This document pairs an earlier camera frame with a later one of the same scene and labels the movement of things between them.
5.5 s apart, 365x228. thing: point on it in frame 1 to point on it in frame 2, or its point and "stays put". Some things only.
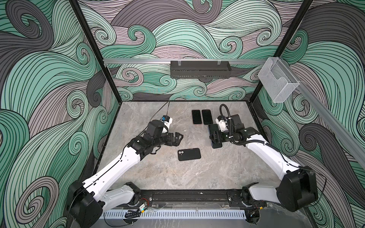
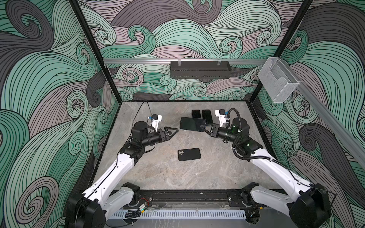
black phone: (212, 128) to (192, 124)
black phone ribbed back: (196, 117) stays put
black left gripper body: (167, 140) to (154, 138)
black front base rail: (194, 198) stays put
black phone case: (189, 154) stays put
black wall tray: (200, 69) stays put
